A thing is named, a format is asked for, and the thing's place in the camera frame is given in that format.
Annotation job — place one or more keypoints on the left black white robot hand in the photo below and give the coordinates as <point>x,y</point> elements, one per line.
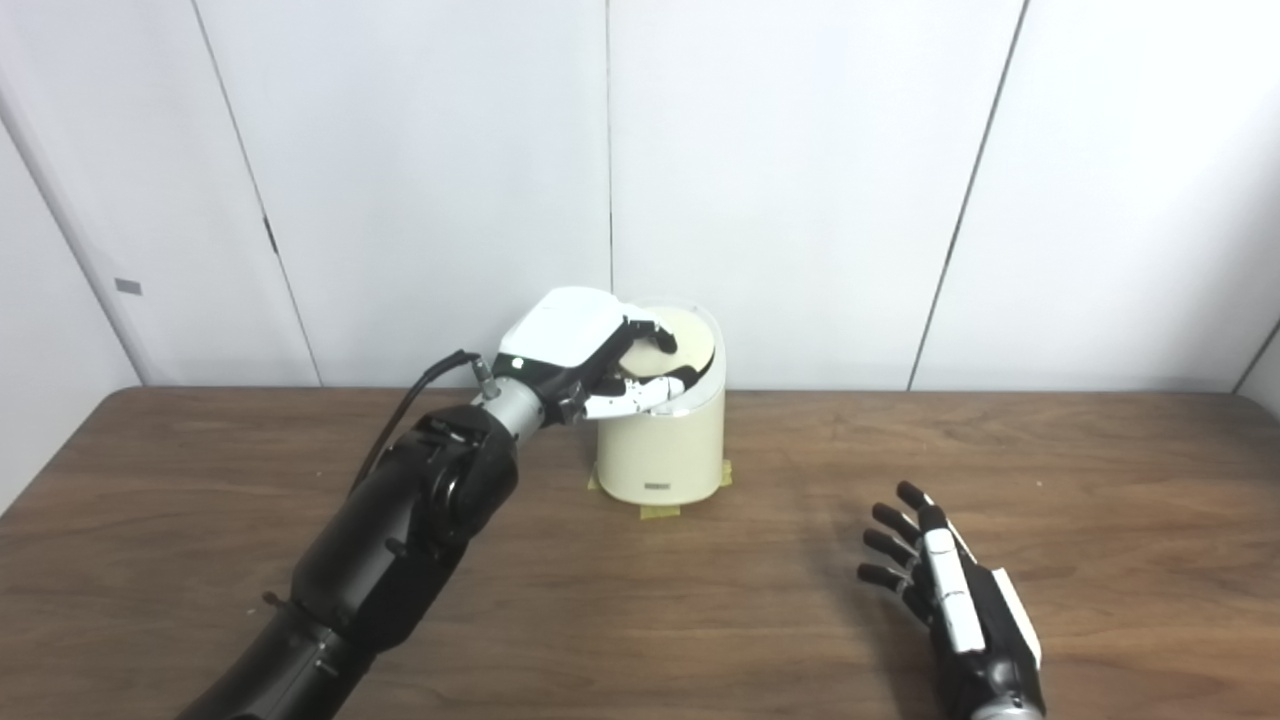
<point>560,335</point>

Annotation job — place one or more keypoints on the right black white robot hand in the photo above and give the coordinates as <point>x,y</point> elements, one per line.
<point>975,640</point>

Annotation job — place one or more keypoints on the cream round bin lid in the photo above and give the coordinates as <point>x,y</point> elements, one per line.
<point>695,340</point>

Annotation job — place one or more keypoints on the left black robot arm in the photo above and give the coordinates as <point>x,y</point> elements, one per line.
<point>400,540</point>

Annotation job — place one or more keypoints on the cream-colored plastic bin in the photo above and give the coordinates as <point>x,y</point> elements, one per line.
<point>660,450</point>

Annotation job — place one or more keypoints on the black wall panel hinge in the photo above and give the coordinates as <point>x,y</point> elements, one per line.
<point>271,235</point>

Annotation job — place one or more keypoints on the small grey wall label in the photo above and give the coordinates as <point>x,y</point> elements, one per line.
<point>128,287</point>

